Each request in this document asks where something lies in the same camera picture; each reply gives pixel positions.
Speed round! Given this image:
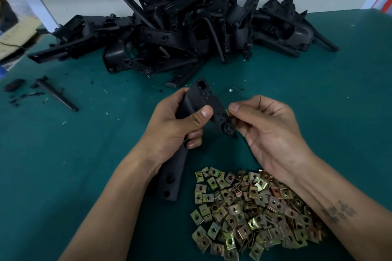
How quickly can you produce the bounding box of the person's right hand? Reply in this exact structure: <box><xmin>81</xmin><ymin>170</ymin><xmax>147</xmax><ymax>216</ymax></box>
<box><xmin>228</xmin><ymin>95</ymin><xmax>313</xmax><ymax>179</ymax></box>

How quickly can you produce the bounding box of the person's left hand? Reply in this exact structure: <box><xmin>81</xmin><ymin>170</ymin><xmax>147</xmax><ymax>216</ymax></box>
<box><xmin>138</xmin><ymin>88</ymin><xmax>214</xmax><ymax>167</ymax></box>

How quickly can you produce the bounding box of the black plastic bracket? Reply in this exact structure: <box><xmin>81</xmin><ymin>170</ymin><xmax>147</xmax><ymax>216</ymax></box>
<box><xmin>158</xmin><ymin>79</ymin><xmax>238</xmax><ymax>202</ymax></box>
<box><xmin>306</xmin><ymin>19</ymin><xmax>339</xmax><ymax>52</ymax></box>

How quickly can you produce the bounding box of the pile of brass clip nuts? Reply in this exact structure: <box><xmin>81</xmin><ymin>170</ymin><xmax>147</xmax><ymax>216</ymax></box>
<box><xmin>190</xmin><ymin>166</ymin><xmax>328</xmax><ymax>261</ymax></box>

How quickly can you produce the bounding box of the pile of black plastic brackets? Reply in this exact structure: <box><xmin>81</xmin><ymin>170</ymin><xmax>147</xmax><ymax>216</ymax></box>
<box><xmin>27</xmin><ymin>0</ymin><xmax>339</xmax><ymax>90</ymax></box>

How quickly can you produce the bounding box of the person's right forearm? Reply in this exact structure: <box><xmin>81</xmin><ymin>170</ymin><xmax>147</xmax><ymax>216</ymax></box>
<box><xmin>288</xmin><ymin>154</ymin><xmax>392</xmax><ymax>261</ymax></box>

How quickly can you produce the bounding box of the person's left forearm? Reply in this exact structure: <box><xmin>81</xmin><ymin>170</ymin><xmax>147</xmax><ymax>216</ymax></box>
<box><xmin>59</xmin><ymin>150</ymin><xmax>160</xmax><ymax>261</ymax></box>

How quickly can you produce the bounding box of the green table cloth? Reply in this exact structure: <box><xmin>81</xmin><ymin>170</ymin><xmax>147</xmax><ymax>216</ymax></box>
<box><xmin>0</xmin><ymin>10</ymin><xmax>392</xmax><ymax>261</ymax></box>

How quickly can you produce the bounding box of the thin black plastic strip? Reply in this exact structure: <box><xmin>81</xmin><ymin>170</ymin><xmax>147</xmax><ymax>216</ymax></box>
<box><xmin>33</xmin><ymin>75</ymin><xmax>79</xmax><ymax>112</ymax></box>

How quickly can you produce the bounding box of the small black plastic scrap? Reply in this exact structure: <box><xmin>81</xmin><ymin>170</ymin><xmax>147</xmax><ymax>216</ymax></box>
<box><xmin>3</xmin><ymin>78</ymin><xmax>27</xmax><ymax>93</ymax></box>

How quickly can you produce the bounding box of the brown cardboard piece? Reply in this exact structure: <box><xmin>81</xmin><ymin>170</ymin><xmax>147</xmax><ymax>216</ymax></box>
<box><xmin>0</xmin><ymin>16</ymin><xmax>40</xmax><ymax>60</ymax></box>

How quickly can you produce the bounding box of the black bag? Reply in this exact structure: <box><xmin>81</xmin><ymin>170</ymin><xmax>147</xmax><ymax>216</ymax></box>
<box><xmin>0</xmin><ymin>0</ymin><xmax>18</xmax><ymax>32</ymax></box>

